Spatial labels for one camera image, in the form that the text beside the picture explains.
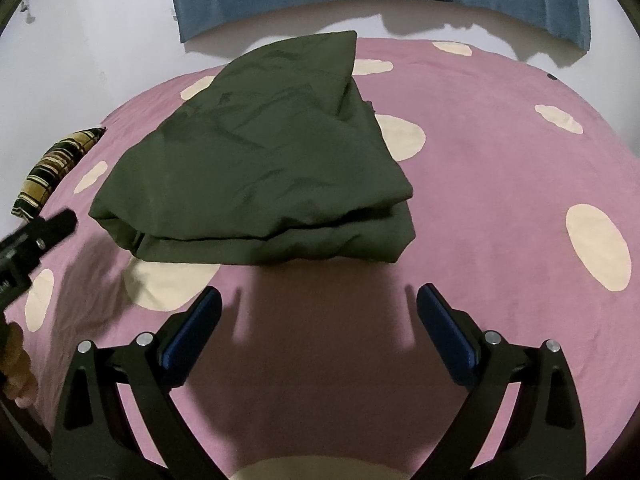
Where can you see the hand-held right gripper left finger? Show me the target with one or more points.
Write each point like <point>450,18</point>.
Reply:
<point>192,330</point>

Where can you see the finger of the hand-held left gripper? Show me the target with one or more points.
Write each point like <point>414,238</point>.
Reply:
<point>55,230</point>

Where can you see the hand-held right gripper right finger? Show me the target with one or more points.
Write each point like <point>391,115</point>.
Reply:
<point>447,332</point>

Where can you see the olive green jacket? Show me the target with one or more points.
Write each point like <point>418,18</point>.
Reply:
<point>260,170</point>

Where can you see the person's left hand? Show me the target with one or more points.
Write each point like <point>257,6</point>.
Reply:
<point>15,365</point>

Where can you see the striped yellow black pillow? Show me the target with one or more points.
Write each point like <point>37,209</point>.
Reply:
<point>55,170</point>

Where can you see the pink bedsheet with cream dots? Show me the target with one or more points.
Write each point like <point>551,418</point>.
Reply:
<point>475,185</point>

